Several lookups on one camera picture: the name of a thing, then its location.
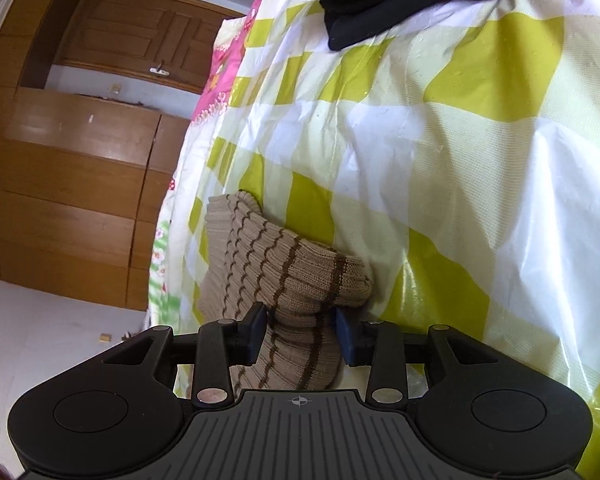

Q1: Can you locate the beige brown striped knit sweater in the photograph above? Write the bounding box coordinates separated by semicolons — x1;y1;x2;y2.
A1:
198;191;373;392

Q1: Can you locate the colourful checkered bed quilt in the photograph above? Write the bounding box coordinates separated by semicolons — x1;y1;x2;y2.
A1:
147;0;600;479

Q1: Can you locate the wooden wardrobe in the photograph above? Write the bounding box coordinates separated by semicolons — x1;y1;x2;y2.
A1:
0;0;187;311

